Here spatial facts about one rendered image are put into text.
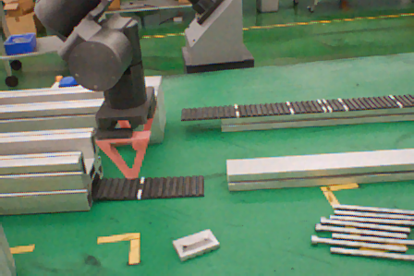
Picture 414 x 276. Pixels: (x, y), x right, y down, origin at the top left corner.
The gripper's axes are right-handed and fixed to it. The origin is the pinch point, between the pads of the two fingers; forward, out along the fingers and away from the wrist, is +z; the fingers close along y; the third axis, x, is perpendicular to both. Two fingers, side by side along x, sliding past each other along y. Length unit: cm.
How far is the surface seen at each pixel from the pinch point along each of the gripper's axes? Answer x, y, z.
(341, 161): 30.0, -0.2, 2.5
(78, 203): -8.0, 4.8, 4.0
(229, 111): 14.8, -19.4, 2.3
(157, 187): 2.6, 0.1, 5.3
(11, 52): -150, -275, 55
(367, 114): 40.4, -18.0, 4.0
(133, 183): -1.1, -1.0, 4.9
